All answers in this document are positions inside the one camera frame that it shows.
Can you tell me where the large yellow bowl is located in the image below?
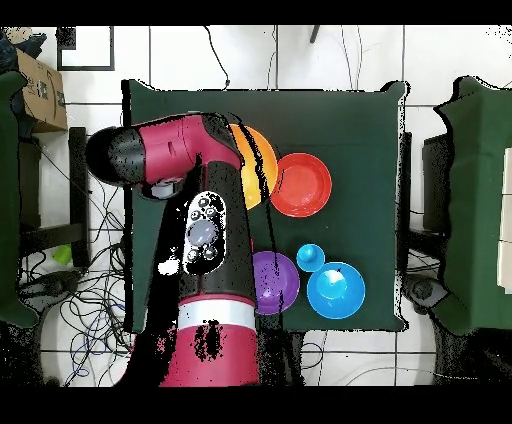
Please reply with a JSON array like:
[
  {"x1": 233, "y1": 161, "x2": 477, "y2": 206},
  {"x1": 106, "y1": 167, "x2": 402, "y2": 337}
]
[{"x1": 229, "y1": 123, "x2": 280, "y2": 211}]

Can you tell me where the orange bowl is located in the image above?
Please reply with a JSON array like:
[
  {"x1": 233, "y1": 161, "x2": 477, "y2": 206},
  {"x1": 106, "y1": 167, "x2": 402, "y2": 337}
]
[{"x1": 270, "y1": 152, "x2": 333, "y2": 218}]

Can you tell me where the blue cup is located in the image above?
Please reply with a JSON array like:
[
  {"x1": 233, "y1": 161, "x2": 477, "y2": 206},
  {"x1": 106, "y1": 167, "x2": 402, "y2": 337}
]
[{"x1": 295, "y1": 243, "x2": 326, "y2": 273}]

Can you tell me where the purple bowl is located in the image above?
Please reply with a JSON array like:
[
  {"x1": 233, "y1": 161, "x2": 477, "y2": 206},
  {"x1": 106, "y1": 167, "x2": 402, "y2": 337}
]
[{"x1": 251, "y1": 250, "x2": 301, "y2": 316}]

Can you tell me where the large blue bowl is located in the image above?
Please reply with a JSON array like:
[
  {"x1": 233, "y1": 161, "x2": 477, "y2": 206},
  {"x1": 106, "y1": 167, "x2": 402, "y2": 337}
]
[{"x1": 306, "y1": 261, "x2": 367, "y2": 320}]

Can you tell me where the dark green tablecloth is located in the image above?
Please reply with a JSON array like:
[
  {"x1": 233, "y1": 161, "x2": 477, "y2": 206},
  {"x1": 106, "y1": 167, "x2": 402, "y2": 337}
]
[{"x1": 121, "y1": 78, "x2": 410, "y2": 334}]

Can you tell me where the black box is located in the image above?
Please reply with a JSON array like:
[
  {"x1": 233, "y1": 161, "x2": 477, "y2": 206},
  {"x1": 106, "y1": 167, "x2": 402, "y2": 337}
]
[{"x1": 421, "y1": 133, "x2": 455, "y2": 233}]

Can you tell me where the dark grey caster foot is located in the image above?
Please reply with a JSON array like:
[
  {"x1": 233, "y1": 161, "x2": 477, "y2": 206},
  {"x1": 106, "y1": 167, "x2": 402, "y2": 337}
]
[
  {"x1": 403, "y1": 273, "x2": 447, "y2": 315},
  {"x1": 19, "y1": 271, "x2": 81, "y2": 311}
]

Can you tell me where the light green plastic cup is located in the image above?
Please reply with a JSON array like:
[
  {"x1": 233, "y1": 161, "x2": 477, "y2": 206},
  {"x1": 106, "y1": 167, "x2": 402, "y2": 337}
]
[{"x1": 51, "y1": 244, "x2": 73, "y2": 266}]

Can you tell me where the green cloth covered table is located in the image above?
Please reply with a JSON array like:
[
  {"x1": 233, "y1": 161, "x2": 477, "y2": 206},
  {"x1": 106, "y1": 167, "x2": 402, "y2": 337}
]
[
  {"x1": 0, "y1": 71, "x2": 39, "y2": 328},
  {"x1": 433, "y1": 75, "x2": 512, "y2": 336}
]

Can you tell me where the cardboard box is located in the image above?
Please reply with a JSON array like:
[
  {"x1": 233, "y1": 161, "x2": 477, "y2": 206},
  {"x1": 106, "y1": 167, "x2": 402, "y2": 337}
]
[{"x1": 15, "y1": 47, "x2": 68, "y2": 134}]

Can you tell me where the black cable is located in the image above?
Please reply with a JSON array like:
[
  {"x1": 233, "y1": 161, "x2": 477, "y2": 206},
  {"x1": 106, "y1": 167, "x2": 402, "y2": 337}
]
[{"x1": 202, "y1": 25, "x2": 232, "y2": 90}]

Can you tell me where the black metal frame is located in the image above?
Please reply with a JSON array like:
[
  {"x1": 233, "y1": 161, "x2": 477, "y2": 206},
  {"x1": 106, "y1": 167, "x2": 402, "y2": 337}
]
[{"x1": 18, "y1": 126, "x2": 90, "y2": 257}]

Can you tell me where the grey square frame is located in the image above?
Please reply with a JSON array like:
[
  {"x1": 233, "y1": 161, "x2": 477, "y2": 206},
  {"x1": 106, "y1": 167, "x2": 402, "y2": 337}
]
[{"x1": 56, "y1": 25, "x2": 116, "y2": 72}]

